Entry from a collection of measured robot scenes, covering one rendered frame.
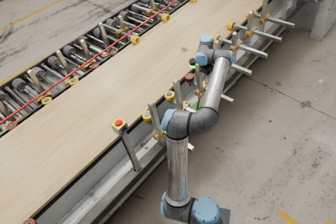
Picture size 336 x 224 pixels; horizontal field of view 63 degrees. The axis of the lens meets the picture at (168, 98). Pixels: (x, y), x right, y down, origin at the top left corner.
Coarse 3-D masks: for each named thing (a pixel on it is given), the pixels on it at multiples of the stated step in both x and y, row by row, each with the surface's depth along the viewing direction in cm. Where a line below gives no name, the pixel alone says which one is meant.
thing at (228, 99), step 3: (186, 81) 231; (192, 81) 227; (195, 81) 227; (192, 84) 228; (195, 84) 225; (204, 90) 221; (222, 96) 212; (225, 96) 211; (222, 99) 213; (225, 99) 210; (228, 99) 209; (231, 99) 208; (228, 102) 210; (231, 102) 208
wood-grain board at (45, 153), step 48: (240, 0) 298; (144, 48) 261; (192, 48) 251; (96, 96) 224; (144, 96) 217; (0, 144) 203; (48, 144) 197; (96, 144) 191; (0, 192) 175; (48, 192) 171
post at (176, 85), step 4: (176, 80) 187; (176, 84) 187; (176, 88) 190; (180, 88) 194; (176, 92) 194; (180, 92) 196; (176, 96) 197; (180, 96) 198; (176, 100) 201; (180, 100) 201; (176, 104) 205; (180, 104) 203; (180, 108) 206
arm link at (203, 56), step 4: (200, 44) 177; (204, 44) 175; (200, 48) 173; (204, 48) 173; (208, 48) 174; (196, 52) 173; (200, 52) 170; (204, 52) 170; (208, 52) 170; (212, 52) 169; (196, 56) 171; (200, 56) 170; (204, 56) 169; (208, 56) 170; (196, 60) 173; (200, 60) 172; (204, 60) 171; (208, 60) 171; (200, 64) 174; (204, 64) 173
